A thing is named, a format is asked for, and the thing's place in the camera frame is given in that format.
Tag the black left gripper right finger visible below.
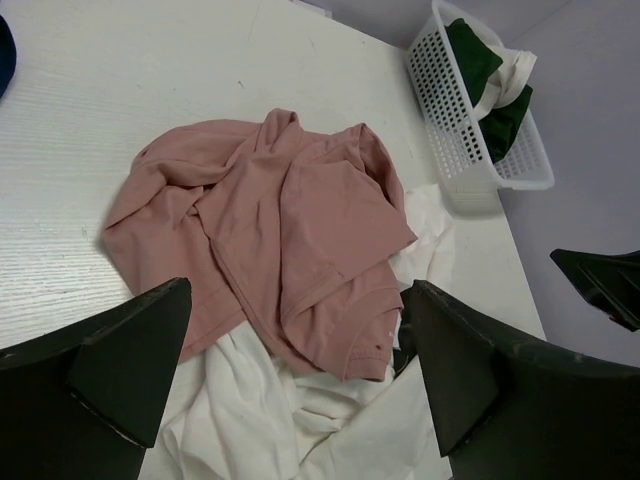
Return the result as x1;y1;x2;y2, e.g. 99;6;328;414
404;280;639;479

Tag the white plastic laundry basket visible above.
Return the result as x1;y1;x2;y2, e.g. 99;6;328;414
405;1;555;215

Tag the folded blue t shirt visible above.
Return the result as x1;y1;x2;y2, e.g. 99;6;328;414
0;16;17;97

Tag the pink t shirt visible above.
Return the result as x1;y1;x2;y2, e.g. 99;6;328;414
102;109;416;382

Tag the white black print t shirt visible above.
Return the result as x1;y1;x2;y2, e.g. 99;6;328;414
474;29;537;120

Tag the dark green t shirt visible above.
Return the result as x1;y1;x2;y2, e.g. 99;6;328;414
446;18;537;163

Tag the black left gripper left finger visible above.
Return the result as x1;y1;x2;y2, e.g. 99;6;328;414
1;278;192;479

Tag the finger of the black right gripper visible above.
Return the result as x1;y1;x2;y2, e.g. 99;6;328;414
550;249;639;331

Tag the white red print t shirt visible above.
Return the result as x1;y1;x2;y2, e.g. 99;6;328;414
158;182;457;480

